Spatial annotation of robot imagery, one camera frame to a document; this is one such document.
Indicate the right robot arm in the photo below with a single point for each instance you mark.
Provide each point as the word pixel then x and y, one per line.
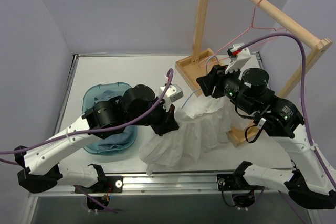
pixel 307 184

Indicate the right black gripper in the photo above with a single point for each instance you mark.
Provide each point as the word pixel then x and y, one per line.
pixel 213 82

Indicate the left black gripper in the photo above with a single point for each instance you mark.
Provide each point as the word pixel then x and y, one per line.
pixel 166 123

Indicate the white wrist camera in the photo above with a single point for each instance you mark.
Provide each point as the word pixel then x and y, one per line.
pixel 173 93
pixel 239 55

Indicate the teal plastic tray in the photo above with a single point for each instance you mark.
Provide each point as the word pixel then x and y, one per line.
pixel 88 102

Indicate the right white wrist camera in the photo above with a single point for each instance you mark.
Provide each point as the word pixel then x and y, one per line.
pixel 239 55

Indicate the aluminium front rail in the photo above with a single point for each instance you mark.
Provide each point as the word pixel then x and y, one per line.
pixel 139 184

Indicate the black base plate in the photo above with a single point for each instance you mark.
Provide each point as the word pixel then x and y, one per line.
pixel 227 182
pixel 109 184

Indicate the white garment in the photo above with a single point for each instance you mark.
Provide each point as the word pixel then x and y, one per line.
pixel 203 125

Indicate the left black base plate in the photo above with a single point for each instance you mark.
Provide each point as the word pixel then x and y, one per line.
pixel 109 184

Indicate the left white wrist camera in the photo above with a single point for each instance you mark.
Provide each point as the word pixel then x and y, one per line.
pixel 173 93

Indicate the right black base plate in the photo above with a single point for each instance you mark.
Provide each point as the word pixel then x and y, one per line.
pixel 227 182

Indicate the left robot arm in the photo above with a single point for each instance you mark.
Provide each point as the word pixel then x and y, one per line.
pixel 44 167

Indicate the wooden clothes rack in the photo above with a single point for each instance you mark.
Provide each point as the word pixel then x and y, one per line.
pixel 190 70

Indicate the blue denim skirt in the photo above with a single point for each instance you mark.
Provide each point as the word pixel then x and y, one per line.
pixel 118 141

